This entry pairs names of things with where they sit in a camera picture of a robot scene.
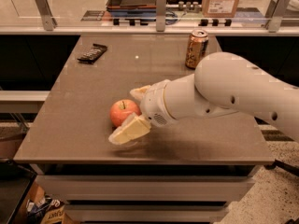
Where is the right metal bracket post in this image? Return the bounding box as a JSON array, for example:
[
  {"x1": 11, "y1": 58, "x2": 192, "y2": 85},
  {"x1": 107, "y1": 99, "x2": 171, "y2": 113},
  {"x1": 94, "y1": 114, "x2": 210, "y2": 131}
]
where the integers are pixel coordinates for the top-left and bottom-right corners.
[{"x1": 265, "y1": 0, "x2": 291, "y2": 33}]

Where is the metal bracket post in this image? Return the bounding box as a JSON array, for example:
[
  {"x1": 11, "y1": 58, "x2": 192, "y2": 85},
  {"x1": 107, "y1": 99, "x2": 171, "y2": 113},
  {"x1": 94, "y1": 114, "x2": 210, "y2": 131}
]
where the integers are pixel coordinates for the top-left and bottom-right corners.
[
  {"x1": 156, "y1": 0, "x2": 166, "y2": 32},
  {"x1": 265, "y1": 0, "x2": 291, "y2": 33},
  {"x1": 35, "y1": 0, "x2": 57, "y2": 31}
]

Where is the gold soda can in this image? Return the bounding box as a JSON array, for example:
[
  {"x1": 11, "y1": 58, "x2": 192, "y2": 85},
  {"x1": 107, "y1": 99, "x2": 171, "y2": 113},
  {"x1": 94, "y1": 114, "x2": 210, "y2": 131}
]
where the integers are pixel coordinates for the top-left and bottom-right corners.
[{"x1": 185, "y1": 29, "x2": 208, "y2": 69}]

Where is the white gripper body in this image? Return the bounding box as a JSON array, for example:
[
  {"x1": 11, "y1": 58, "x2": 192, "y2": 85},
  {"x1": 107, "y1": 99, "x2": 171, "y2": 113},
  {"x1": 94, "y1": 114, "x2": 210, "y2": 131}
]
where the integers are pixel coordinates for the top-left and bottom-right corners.
[{"x1": 140, "y1": 80, "x2": 176, "y2": 127}]

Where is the red apple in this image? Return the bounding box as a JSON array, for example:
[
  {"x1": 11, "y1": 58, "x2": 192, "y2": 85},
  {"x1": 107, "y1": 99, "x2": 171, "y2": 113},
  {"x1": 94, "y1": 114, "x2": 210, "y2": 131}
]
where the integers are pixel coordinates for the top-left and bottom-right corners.
[{"x1": 109, "y1": 99, "x2": 141, "y2": 127}]

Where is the upper grey drawer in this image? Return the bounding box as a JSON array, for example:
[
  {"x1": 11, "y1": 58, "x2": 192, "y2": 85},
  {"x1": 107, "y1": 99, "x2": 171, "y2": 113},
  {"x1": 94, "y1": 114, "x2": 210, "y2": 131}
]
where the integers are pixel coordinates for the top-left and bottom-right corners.
[{"x1": 36, "y1": 175, "x2": 254, "y2": 202}]

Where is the cardboard box with label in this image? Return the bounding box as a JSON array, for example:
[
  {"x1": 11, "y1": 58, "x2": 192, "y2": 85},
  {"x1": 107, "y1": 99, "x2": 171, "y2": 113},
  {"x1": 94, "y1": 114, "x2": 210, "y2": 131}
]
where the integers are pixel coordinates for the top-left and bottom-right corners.
[{"x1": 202, "y1": 0, "x2": 239, "y2": 18}]

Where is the black rxbar chocolate wrapper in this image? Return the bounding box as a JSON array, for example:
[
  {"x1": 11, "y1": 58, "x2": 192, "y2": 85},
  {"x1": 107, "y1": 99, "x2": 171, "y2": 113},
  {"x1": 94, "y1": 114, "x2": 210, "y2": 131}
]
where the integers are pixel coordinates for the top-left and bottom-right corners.
[{"x1": 78, "y1": 43, "x2": 107, "y2": 64}]

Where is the left metal bracket post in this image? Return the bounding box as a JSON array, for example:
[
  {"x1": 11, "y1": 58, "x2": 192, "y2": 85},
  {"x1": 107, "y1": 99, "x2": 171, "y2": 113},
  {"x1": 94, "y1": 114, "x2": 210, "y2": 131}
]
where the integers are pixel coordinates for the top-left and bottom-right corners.
[{"x1": 35, "y1": 0, "x2": 57, "y2": 31}]

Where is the grey drawer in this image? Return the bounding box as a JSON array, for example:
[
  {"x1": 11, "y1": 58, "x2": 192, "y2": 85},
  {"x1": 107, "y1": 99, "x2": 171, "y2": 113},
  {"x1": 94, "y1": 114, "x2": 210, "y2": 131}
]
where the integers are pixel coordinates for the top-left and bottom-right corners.
[
  {"x1": 36, "y1": 175, "x2": 254, "y2": 202},
  {"x1": 65, "y1": 205, "x2": 228, "y2": 223}
]

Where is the lower grey drawer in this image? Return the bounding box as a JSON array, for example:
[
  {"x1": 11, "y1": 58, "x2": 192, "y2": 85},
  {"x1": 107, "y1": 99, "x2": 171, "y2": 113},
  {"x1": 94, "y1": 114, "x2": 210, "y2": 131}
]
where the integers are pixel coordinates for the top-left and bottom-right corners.
[{"x1": 65, "y1": 205, "x2": 228, "y2": 223}]

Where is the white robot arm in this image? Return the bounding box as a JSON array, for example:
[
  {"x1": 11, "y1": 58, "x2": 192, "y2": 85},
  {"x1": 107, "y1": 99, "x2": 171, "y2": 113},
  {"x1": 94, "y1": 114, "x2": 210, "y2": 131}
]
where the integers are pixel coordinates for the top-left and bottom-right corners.
[{"x1": 109, "y1": 52, "x2": 299, "y2": 145}]

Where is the middle metal bracket post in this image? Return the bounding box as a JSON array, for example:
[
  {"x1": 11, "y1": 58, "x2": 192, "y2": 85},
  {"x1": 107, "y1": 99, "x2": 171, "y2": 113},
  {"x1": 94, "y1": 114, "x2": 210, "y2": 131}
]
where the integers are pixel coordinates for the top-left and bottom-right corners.
[{"x1": 156, "y1": 0, "x2": 166, "y2": 32}]

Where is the snack bag on floor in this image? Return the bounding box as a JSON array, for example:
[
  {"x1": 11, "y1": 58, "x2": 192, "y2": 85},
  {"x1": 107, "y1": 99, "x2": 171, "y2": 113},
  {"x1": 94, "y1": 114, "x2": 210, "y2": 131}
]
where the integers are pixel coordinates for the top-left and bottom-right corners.
[{"x1": 26, "y1": 196, "x2": 64, "y2": 224}]

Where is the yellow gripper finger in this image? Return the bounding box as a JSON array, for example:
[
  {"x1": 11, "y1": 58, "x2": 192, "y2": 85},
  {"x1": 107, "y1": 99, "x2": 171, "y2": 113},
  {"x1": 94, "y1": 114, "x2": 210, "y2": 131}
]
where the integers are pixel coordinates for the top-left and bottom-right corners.
[
  {"x1": 130, "y1": 85, "x2": 150, "y2": 101},
  {"x1": 108, "y1": 113, "x2": 151, "y2": 145}
]

